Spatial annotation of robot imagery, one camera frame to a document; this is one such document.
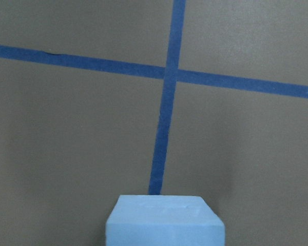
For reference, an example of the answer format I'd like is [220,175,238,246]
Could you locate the light blue foam block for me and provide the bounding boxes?
[105,195,225,245]

